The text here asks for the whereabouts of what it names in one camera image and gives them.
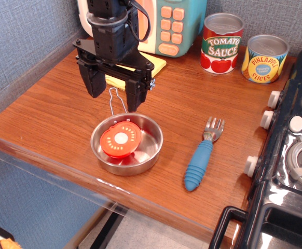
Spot red toy tomato slice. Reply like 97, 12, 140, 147
100, 121, 142, 158

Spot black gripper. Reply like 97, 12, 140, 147
72, 16, 156, 113

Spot white stove knob lower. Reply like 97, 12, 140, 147
244, 156, 259, 178

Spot pineapple slices can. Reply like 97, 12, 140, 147
241, 34, 290, 84

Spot tomato sauce can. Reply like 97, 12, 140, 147
200, 12, 244, 74

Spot white stove knob middle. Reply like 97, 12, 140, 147
260, 110, 274, 130

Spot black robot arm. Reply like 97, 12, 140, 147
73, 1, 155, 112

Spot white stove knob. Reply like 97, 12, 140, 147
244, 156, 259, 178
260, 110, 274, 130
267, 91, 281, 109

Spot small steel pan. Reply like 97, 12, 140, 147
90, 87, 163, 176

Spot black toy stove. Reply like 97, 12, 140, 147
210, 51, 302, 248

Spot yellow folded towel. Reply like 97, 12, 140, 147
105, 51, 167, 91

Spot blue handled metal fork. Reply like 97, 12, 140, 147
184, 117, 225, 191

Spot white stove knob upper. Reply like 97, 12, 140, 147
267, 91, 281, 109

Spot toy microwave teal and cream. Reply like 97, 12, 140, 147
77, 1, 207, 58

